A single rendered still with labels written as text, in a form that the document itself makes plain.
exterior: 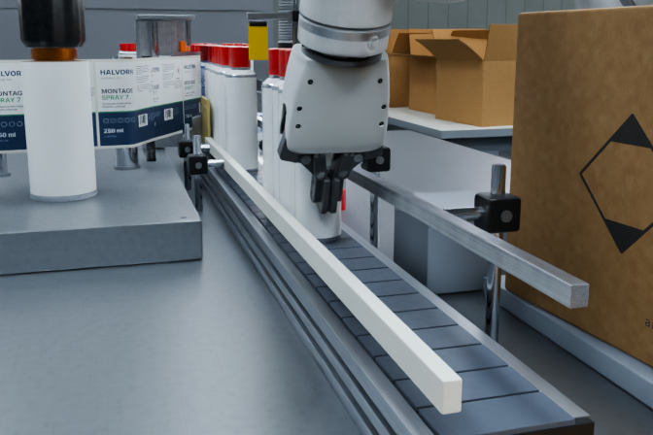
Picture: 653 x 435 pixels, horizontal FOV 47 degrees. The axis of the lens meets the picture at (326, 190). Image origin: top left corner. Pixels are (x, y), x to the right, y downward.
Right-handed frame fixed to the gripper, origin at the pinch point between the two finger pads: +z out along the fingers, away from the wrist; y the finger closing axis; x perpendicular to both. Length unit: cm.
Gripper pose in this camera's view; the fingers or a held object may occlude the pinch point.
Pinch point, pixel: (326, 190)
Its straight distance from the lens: 76.6
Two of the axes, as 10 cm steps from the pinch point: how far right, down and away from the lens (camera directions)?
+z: -0.9, 8.6, 5.1
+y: -9.6, 0.5, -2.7
